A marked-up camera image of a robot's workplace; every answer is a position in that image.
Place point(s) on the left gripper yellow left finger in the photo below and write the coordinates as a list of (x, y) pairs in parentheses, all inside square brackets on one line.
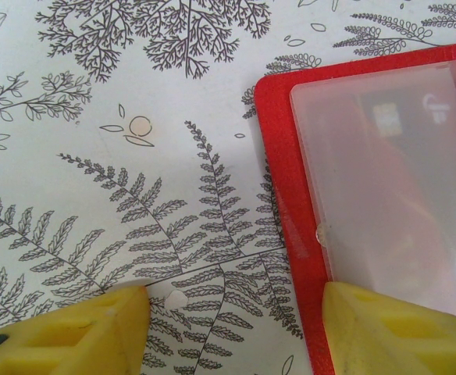
[(64, 343)]

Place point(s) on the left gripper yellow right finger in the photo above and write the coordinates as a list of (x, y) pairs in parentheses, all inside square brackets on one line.
[(388, 343)]

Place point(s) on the red VIP card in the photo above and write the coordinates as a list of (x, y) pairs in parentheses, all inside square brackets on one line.
[(400, 176)]

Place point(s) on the red card holder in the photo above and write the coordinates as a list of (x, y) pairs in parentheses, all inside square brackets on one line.
[(278, 156)]

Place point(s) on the floral patterned tablecloth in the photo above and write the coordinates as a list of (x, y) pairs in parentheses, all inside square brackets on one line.
[(95, 156)]

